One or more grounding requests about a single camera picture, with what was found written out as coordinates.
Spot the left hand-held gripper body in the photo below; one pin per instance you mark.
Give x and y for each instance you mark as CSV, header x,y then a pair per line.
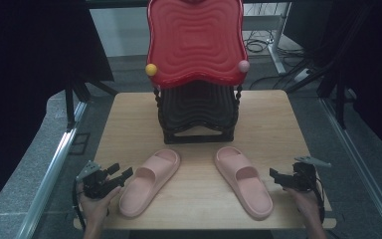
x,y
94,182

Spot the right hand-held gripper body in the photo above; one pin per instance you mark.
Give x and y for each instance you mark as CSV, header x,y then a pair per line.
x,y
305,177

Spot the pink slipper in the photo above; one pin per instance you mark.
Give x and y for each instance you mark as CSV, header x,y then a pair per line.
x,y
152,181
245,186

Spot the red and black shoe rack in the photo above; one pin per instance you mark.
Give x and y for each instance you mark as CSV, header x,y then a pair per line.
x,y
195,40

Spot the person's left hand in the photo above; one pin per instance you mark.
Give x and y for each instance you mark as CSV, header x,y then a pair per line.
x,y
96,207

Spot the person's right hand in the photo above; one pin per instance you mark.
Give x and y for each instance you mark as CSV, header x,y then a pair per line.
x,y
306,205

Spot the black metal stand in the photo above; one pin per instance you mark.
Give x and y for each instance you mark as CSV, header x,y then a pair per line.
x,y
340,99
70,103

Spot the black curtain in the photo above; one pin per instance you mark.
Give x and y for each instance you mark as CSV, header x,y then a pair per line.
x,y
30,49
371,66

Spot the aluminium rail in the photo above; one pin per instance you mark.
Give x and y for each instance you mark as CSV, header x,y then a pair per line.
x,y
361,166
49,179

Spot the white desk frame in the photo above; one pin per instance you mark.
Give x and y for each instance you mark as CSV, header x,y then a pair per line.
x,y
277,46

